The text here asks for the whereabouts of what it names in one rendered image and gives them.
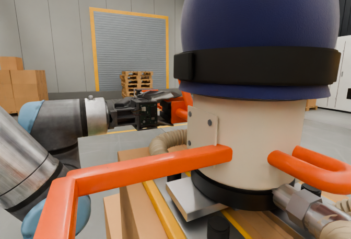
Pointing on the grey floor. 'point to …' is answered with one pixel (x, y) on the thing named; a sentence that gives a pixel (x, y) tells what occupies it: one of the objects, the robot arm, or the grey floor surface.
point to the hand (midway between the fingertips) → (175, 107)
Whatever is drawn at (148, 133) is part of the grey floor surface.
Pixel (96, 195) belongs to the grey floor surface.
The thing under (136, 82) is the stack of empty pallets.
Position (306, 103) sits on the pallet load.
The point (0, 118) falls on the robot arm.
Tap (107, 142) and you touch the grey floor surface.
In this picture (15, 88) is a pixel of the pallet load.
